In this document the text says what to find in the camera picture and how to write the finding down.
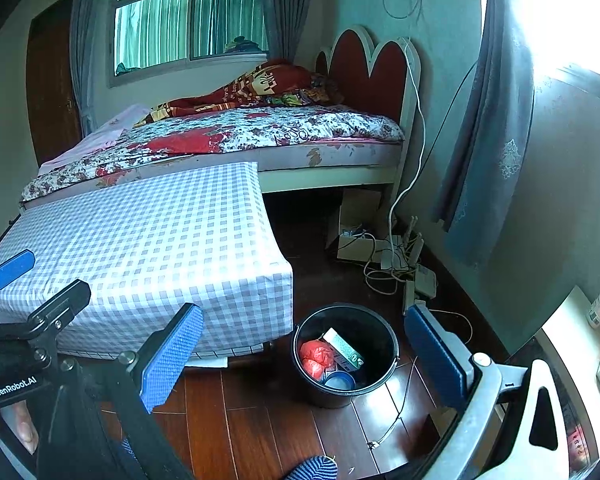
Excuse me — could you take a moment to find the red plastic bag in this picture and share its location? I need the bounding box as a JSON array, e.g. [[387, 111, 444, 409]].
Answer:
[[300, 340, 338, 381]]

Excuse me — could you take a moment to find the colourful printed pillow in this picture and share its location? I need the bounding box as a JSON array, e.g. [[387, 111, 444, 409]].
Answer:
[[270, 87, 343, 107]]

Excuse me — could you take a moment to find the white side table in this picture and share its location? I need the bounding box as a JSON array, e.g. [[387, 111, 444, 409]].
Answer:
[[540, 285, 600, 480]]

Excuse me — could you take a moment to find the cardboard box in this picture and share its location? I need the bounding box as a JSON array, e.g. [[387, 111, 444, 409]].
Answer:
[[337, 187, 383, 262]]

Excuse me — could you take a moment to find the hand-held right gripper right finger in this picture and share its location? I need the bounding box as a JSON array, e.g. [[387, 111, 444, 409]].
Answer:
[[404, 303, 573, 480]]

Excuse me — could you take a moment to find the blue striped sock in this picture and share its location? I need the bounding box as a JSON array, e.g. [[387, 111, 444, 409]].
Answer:
[[285, 455, 338, 480]]

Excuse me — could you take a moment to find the sliding window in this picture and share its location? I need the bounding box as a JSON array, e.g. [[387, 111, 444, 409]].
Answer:
[[109, 0, 271, 90]]

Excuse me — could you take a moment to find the white power strip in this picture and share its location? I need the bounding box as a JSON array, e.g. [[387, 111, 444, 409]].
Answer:
[[402, 265, 438, 311]]

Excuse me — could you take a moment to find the floral quilt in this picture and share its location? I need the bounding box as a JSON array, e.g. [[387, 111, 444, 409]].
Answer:
[[20, 105, 406, 203]]

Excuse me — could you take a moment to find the grey curtain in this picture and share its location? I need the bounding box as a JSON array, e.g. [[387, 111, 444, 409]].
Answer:
[[70, 0, 126, 136], [260, 0, 326, 68]]

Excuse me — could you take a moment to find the person's left hand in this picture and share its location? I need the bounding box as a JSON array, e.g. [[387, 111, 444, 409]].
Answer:
[[0, 402, 40, 456]]

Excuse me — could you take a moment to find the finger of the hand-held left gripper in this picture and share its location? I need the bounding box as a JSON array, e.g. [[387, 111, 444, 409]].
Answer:
[[24, 279, 92, 339], [0, 249, 36, 321]]

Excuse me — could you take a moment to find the pink cloth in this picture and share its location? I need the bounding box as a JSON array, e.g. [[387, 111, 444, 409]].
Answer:
[[37, 104, 151, 177]]

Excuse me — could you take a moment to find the black bucket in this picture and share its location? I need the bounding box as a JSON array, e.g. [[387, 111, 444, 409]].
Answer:
[[292, 303, 400, 408]]

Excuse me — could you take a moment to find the brown wooden door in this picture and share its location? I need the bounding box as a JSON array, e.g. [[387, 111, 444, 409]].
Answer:
[[26, 0, 83, 168]]

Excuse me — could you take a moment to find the white red bed frame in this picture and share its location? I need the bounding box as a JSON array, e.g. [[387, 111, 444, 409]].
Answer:
[[19, 25, 423, 211]]

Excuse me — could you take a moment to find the tangle of white cables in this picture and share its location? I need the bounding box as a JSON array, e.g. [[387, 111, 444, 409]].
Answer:
[[362, 215, 473, 341]]

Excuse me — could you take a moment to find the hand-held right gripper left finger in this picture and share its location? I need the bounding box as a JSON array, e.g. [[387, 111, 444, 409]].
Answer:
[[37, 303, 205, 480]]

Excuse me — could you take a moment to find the red printed blanket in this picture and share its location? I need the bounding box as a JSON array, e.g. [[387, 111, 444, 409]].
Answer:
[[147, 58, 343, 123]]

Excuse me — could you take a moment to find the blue patterned paper cup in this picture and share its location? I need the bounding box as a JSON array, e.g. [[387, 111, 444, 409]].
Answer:
[[325, 370, 356, 391]]

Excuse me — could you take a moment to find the white router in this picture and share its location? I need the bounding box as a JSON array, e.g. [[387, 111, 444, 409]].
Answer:
[[380, 215, 426, 271]]

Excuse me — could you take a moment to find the white hanging cable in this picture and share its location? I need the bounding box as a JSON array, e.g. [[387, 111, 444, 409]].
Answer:
[[387, 40, 427, 271]]

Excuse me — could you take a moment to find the blue patterned curtain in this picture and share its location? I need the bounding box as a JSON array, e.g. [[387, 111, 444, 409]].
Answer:
[[432, 0, 536, 268]]

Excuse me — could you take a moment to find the bright window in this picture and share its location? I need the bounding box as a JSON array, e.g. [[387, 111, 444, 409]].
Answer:
[[480, 0, 600, 86]]

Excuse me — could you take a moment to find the checkered tablecloth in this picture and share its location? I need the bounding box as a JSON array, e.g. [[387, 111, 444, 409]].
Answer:
[[0, 161, 294, 361]]

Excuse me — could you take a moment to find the green white carton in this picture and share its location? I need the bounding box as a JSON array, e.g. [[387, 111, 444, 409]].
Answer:
[[322, 327, 365, 371]]

